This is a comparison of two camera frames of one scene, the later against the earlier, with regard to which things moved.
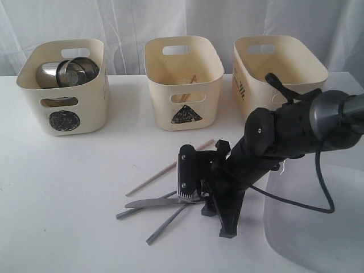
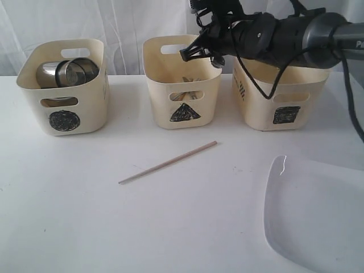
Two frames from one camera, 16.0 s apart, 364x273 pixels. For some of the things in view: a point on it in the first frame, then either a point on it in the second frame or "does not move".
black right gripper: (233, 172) → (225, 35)
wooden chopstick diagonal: (172, 165) → (165, 164)
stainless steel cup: (46, 75) does not move
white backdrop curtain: (336, 26) does not move
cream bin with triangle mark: (186, 75) does not move
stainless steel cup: (76, 71) does not move
